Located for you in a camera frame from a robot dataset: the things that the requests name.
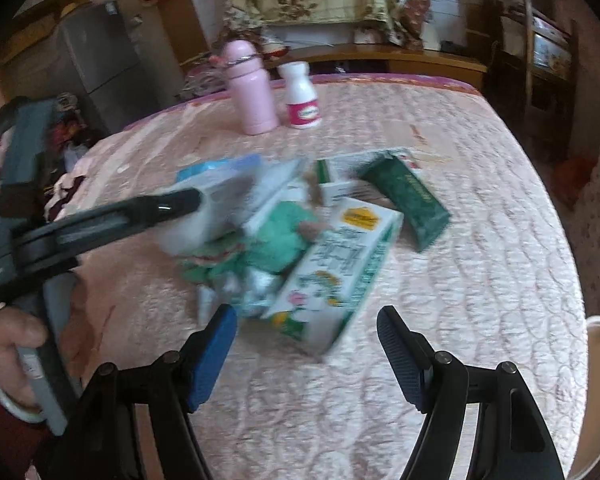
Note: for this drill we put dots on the white medicine box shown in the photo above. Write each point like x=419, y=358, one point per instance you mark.
x=337, y=190

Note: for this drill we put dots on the white pill bottle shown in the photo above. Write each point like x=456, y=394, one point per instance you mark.
x=300, y=90

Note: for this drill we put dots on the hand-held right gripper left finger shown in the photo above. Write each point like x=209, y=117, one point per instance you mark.
x=215, y=355

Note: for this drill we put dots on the person's left forearm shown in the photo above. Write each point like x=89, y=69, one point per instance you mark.
x=0, y=445

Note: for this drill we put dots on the teal crumpled wrapper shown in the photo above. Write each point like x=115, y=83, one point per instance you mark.
x=275, y=230

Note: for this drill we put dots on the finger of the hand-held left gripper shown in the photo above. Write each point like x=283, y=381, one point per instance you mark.
x=145, y=210

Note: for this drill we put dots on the grey refrigerator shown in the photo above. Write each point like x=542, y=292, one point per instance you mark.
x=100, y=60

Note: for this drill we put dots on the blue plastic packet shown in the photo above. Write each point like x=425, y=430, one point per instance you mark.
x=200, y=170

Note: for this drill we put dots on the dark green tube box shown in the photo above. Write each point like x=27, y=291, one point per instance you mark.
x=410, y=200

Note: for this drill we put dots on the white printed plastic bag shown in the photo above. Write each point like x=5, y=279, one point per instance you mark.
x=65, y=195

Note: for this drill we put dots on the pink bottle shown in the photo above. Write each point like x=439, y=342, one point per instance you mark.
x=252, y=95

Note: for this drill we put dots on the person's left hand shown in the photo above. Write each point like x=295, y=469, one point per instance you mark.
x=10, y=335

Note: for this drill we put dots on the red bag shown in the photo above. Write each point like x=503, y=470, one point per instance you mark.
x=575, y=177

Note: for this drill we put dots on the pink quilted table cover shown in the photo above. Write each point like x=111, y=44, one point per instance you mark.
x=480, y=285

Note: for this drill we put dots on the white and green carton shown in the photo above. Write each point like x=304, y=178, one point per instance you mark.
x=330, y=270

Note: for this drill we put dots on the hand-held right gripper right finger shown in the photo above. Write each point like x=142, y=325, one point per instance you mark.
x=400, y=360

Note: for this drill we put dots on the white carton with blue print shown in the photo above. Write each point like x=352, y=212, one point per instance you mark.
x=220, y=210

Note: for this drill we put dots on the wooden bed frame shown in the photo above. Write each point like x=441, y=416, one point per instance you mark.
x=415, y=62

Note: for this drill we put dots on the dark wooden shelf rack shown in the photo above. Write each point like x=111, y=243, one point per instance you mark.
x=528, y=60

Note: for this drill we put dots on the pile of colourful clothes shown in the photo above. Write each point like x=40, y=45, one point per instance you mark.
x=65, y=130

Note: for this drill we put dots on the silver crumpled wrapper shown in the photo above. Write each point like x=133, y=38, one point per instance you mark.
x=252, y=285

